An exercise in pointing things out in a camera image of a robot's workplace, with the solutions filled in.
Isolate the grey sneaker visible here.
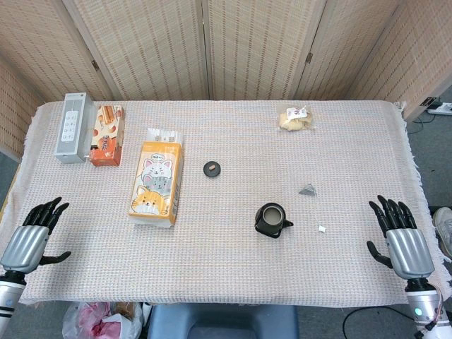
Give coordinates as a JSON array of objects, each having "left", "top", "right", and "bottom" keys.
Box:
[{"left": 432, "top": 207, "right": 452, "bottom": 257}]

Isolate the cat print tissue pack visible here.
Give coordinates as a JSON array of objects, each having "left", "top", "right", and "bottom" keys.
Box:
[{"left": 127, "top": 127, "right": 185, "bottom": 230}]

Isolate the clear bag of cookies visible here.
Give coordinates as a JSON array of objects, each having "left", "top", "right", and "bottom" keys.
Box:
[{"left": 277, "top": 103, "right": 316, "bottom": 133}]

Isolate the orange snack box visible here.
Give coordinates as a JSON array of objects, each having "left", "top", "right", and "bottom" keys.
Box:
[{"left": 89, "top": 104, "right": 126, "bottom": 167}]

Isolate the black teapot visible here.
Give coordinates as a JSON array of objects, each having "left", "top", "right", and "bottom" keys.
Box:
[{"left": 254, "top": 202, "right": 295, "bottom": 239}]

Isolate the white power strip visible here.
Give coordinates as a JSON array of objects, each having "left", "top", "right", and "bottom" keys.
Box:
[{"left": 422, "top": 95, "right": 452, "bottom": 116}]

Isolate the plastic bag with pink contents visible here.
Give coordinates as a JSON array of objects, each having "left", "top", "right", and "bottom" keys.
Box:
[{"left": 62, "top": 302, "right": 144, "bottom": 339}]

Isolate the black teapot lid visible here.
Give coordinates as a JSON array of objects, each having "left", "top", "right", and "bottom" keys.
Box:
[{"left": 203, "top": 160, "right": 222, "bottom": 178}]

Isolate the pyramid tea bag with string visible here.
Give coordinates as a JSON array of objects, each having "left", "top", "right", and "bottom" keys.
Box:
[{"left": 298, "top": 182, "right": 328, "bottom": 234}]

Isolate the woven pink white tablecloth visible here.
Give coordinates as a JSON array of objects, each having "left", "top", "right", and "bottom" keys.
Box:
[{"left": 0, "top": 100, "right": 452, "bottom": 307}]

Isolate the grey power strip box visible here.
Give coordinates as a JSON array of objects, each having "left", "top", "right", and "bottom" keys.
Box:
[{"left": 54, "top": 93, "right": 95, "bottom": 165}]

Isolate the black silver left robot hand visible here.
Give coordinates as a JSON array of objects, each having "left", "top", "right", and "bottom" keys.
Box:
[{"left": 0, "top": 196, "right": 72, "bottom": 275}]

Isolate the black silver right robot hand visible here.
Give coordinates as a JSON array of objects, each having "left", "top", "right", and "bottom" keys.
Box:
[{"left": 366, "top": 194, "right": 436, "bottom": 282}]

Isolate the woven folding screen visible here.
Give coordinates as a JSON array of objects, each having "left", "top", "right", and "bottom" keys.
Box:
[{"left": 0, "top": 0, "right": 452, "bottom": 163}]

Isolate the black floor cable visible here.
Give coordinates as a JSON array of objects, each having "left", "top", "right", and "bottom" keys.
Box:
[{"left": 342, "top": 305, "right": 410, "bottom": 339}]

